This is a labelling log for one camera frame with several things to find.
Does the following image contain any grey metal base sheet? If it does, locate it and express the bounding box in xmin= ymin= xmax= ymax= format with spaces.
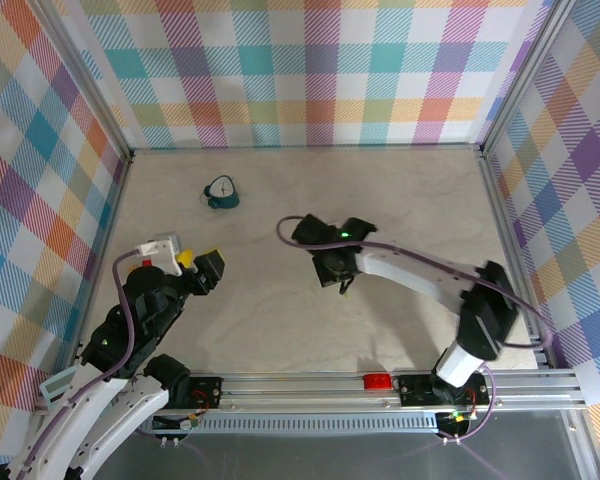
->
xmin=94 ymin=414 xmax=600 ymax=480

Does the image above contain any teal alarm clock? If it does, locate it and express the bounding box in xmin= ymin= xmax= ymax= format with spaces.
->
xmin=199 ymin=174 xmax=241 ymax=211

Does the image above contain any light teal calculator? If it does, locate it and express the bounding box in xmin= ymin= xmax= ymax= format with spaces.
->
xmin=39 ymin=366 xmax=81 ymax=406

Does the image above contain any small controller board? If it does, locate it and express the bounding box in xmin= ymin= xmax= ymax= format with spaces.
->
xmin=151 ymin=412 xmax=202 ymax=432
xmin=437 ymin=408 xmax=477 ymax=434

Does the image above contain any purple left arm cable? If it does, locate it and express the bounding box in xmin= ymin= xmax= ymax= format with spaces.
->
xmin=19 ymin=248 xmax=181 ymax=480

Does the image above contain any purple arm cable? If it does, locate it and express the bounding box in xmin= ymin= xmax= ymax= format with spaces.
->
xmin=19 ymin=248 xmax=181 ymax=480
xmin=276 ymin=214 xmax=556 ymax=446

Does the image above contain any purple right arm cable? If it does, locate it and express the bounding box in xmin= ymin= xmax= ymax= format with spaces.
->
xmin=276 ymin=214 xmax=556 ymax=446

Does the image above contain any aluminium side rail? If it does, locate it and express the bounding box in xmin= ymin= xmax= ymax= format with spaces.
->
xmin=477 ymin=149 xmax=554 ymax=371
xmin=69 ymin=152 xmax=135 ymax=369

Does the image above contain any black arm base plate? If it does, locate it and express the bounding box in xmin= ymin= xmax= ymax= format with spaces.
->
xmin=397 ymin=374 xmax=492 ymax=407
xmin=179 ymin=375 xmax=225 ymax=410

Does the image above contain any thin aluminium rail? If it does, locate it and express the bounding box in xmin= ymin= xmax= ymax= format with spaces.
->
xmin=129 ymin=143 xmax=486 ymax=155

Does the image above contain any red block on rail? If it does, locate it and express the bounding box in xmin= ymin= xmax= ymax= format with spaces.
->
xmin=362 ymin=372 xmax=394 ymax=391

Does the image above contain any long aluminium frame rail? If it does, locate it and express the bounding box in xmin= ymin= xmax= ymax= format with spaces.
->
xmin=32 ymin=368 xmax=590 ymax=417

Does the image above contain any slotted metal cable duct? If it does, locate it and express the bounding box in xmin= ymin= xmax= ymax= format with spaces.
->
xmin=129 ymin=415 xmax=440 ymax=437

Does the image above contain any aluminium frame post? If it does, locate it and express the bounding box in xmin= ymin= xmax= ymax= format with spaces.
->
xmin=479 ymin=0 xmax=574 ymax=156
xmin=37 ymin=0 xmax=134 ymax=164

